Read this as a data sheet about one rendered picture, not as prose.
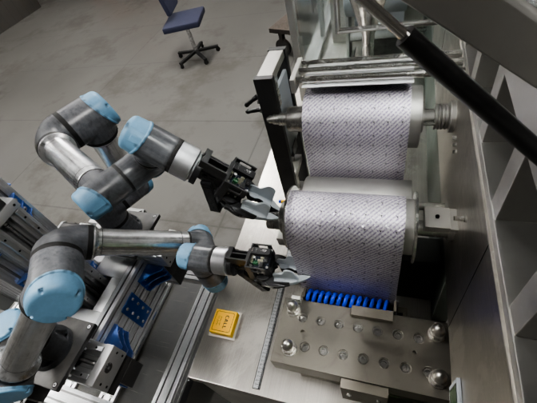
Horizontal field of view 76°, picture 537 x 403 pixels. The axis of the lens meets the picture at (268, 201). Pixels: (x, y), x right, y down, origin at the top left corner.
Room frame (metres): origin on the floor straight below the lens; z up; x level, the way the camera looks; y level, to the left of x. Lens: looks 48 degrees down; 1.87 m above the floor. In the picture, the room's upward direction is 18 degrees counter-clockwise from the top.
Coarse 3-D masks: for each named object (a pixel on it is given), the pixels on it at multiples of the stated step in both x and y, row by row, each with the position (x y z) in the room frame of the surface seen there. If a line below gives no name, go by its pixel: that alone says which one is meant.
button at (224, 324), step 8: (216, 312) 0.49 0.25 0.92; (224, 312) 0.49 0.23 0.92; (232, 312) 0.48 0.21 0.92; (216, 320) 0.47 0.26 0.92; (224, 320) 0.46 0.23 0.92; (232, 320) 0.45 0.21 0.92; (216, 328) 0.45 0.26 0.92; (224, 328) 0.44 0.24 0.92; (232, 328) 0.43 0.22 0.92; (224, 336) 0.42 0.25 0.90; (232, 336) 0.41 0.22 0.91
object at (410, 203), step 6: (408, 204) 0.38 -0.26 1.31; (414, 204) 0.38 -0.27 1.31; (408, 210) 0.37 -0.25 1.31; (414, 210) 0.36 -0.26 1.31; (408, 216) 0.36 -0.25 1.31; (414, 216) 0.35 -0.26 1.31; (408, 222) 0.35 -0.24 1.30; (414, 222) 0.34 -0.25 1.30; (408, 228) 0.34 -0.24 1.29; (414, 228) 0.34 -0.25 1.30; (408, 234) 0.33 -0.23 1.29; (408, 240) 0.33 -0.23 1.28; (408, 246) 0.32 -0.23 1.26; (408, 252) 0.32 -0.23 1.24
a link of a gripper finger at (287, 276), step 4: (280, 272) 0.45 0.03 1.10; (284, 272) 0.43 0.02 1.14; (288, 272) 0.42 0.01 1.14; (292, 272) 0.42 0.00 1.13; (276, 276) 0.44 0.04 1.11; (280, 276) 0.43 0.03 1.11; (284, 276) 0.43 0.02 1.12; (288, 276) 0.42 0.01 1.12; (292, 276) 0.42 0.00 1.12; (296, 276) 0.43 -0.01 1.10; (300, 276) 0.42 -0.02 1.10; (304, 276) 0.42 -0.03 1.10; (308, 276) 0.42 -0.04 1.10; (276, 280) 0.43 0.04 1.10; (280, 280) 0.43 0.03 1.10; (284, 280) 0.43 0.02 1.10; (288, 280) 0.42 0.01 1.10; (292, 280) 0.42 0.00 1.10; (296, 280) 0.41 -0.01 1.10; (300, 280) 0.41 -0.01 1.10; (304, 280) 0.41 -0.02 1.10; (292, 284) 0.41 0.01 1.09
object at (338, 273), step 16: (304, 256) 0.42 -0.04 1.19; (320, 256) 0.40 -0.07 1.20; (304, 272) 0.42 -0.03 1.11; (320, 272) 0.40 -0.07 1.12; (336, 272) 0.38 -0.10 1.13; (352, 272) 0.37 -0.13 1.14; (368, 272) 0.35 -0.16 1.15; (384, 272) 0.33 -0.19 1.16; (320, 288) 0.41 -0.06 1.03; (336, 288) 0.39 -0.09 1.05; (352, 288) 0.37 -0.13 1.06; (368, 288) 0.35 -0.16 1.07; (384, 288) 0.33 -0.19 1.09
